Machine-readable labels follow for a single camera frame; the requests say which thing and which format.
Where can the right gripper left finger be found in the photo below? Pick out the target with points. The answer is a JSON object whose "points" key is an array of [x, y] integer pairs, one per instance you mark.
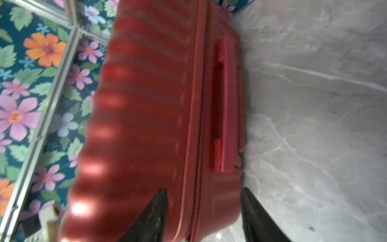
{"points": [[150, 225]]}

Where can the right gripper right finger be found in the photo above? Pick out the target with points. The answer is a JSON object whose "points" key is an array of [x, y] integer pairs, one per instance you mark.
{"points": [[258, 225]]}

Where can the red hard-shell suitcase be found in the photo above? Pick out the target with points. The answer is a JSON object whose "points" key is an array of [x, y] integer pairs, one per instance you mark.
{"points": [[167, 115]]}

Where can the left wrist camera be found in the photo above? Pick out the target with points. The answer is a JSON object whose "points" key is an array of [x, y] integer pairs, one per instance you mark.
{"points": [[43, 226]]}

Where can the aluminium cage frame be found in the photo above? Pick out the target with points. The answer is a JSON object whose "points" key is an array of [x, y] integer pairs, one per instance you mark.
{"points": [[51, 56]]}

